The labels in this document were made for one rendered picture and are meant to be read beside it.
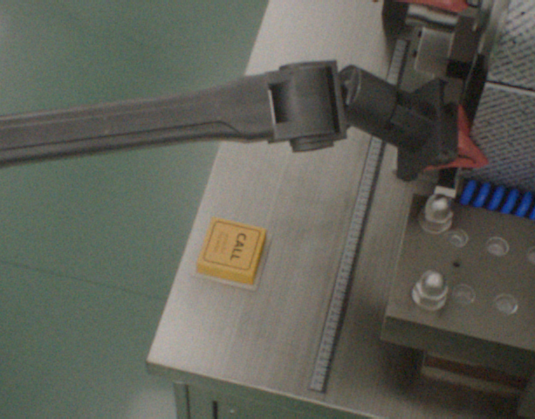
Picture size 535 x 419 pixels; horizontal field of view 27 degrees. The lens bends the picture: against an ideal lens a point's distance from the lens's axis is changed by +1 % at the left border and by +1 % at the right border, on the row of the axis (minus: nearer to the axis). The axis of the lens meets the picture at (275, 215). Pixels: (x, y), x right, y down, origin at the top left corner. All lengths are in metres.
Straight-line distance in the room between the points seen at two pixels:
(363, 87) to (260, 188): 0.32
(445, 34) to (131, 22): 1.62
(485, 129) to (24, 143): 0.48
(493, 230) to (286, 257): 0.26
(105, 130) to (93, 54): 1.67
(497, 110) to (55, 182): 1.51
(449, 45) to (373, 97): 0.16
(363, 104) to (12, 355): 1.35
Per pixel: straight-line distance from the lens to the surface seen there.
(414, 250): 1.20
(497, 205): 1.24
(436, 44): 1.23
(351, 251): 1.34
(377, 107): 1.11
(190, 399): 1.34
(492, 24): 1.08
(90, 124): 1.04
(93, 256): 2.38
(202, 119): 1.05
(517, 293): 1.19
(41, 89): 2.66
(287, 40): 1.53
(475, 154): 1.20
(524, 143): 1.19
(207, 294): 1.30
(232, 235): 1.31
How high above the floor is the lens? 2.05
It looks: 58 degrees down
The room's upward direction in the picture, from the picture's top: 4 degrees clockwise
